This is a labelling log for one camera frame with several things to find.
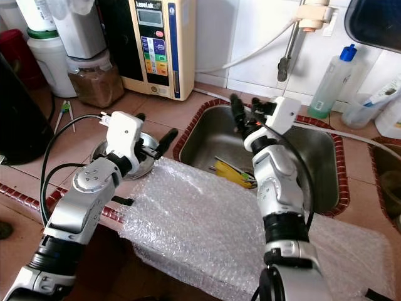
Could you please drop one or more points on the white jar green lid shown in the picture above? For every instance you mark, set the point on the white jar green lid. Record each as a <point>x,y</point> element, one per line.
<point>50,63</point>

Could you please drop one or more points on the jar of brown powder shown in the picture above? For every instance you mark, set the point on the jar of brown powder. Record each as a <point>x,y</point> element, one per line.
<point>97,88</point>

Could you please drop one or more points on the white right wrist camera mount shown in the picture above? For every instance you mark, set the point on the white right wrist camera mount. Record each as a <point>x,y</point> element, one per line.
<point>285,113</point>

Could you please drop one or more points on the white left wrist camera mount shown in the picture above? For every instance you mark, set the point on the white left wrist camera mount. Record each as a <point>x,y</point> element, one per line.
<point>125,135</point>

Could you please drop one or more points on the large steel sink basin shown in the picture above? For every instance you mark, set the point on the large steel sink basin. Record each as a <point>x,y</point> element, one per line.
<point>207,135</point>

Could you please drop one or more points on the black electric kettle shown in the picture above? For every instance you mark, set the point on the black electric kettle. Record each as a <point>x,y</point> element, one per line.
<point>25,113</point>

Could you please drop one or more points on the short black tape piece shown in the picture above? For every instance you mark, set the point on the short black tape piece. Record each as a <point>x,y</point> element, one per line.
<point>123,200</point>

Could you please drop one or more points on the steel faucet beige fitting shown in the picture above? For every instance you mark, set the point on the steel faucet beige fitting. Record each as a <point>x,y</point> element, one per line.
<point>290,50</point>

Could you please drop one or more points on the white printed bottle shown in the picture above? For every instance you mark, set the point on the white printed bottle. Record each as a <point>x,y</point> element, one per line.
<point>36,14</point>

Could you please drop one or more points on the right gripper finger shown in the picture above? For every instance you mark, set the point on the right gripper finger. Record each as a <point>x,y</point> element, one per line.
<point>239,113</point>
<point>257,108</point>

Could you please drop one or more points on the black pan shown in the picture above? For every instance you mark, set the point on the black pan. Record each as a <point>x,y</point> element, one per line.
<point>376,25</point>

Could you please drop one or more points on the red canister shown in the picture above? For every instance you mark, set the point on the red canister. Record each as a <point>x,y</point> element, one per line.
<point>22,56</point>

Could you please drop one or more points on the dark green cucumber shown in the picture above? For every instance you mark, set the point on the dark green cucumber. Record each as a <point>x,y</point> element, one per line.
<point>6,230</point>

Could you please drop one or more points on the white plastic container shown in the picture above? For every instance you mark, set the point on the white plastic container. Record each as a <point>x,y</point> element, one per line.
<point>81,34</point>

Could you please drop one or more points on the white tongs green hinge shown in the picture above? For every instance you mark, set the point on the white tongs green hinge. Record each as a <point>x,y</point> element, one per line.
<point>66,108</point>

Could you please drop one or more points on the clear bottle blue cap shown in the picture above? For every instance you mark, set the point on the clear bottle blue cap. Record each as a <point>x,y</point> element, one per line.
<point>329,84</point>

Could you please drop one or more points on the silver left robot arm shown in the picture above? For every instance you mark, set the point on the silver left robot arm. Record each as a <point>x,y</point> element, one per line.
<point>81,213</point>

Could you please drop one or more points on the yellow plastic cup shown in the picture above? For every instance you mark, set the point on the yellow plastic cup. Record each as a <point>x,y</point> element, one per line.
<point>232,174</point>

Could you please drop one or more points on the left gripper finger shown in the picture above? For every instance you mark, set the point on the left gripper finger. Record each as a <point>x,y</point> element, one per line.
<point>168,139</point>

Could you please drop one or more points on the clear bubble wrap sheet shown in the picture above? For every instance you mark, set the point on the clear bubble wrap sheet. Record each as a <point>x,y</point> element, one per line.
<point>200,232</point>

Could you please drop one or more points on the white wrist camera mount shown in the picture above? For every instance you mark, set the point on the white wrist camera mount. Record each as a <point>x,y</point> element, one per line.
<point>285,113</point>
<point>125,135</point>

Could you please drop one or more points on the white dish soap bottle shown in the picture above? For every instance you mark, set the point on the white dish soap bottle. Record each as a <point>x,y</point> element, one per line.
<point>391,122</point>

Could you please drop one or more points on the long black tape strip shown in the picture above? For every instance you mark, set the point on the long black tape strip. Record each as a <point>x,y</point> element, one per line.
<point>380,295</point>

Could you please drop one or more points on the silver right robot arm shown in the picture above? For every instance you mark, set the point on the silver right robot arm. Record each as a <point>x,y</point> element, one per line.
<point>282,188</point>

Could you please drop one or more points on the round steel bowl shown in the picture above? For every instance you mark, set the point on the round steel bowl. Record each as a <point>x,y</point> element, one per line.
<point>100,152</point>

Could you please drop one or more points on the beige water ionizer machine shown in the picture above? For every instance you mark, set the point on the beige water ionizer machine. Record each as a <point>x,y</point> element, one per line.
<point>185,50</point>

